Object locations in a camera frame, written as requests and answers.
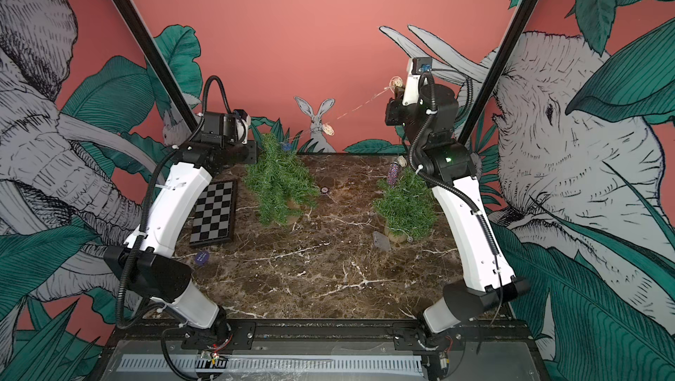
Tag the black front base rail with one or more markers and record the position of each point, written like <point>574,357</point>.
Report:
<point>403,334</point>

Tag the black frame post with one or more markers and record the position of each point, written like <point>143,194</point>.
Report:
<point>511,38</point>
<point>158,64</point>

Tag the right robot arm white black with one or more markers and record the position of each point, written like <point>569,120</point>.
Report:
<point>426,111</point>

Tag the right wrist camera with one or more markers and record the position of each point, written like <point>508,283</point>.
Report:
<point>419,80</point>

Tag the right black frame post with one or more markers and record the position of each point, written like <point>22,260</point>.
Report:
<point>511,38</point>

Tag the black white checkerboard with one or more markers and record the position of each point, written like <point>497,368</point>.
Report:
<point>214,215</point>

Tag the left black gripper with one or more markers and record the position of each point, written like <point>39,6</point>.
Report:
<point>251,146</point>

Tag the white slotted cable duct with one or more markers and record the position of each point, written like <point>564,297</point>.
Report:
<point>400,365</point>

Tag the green christmas tree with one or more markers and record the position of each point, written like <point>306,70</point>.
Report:
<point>280,182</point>
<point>407,206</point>

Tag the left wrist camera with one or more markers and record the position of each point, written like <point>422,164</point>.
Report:
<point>243,123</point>

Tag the purple glitter tube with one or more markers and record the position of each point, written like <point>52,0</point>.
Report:
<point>394,172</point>

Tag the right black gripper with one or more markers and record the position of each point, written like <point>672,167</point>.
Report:
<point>398,112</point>

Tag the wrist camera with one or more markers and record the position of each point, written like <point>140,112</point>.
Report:
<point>419,80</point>
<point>243,123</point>

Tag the purple poker chip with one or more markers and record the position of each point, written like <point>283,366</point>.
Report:
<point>202,258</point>

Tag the left black frame post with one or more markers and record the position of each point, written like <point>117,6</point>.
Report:
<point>158,64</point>

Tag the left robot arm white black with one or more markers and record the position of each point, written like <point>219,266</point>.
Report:
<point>150,279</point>

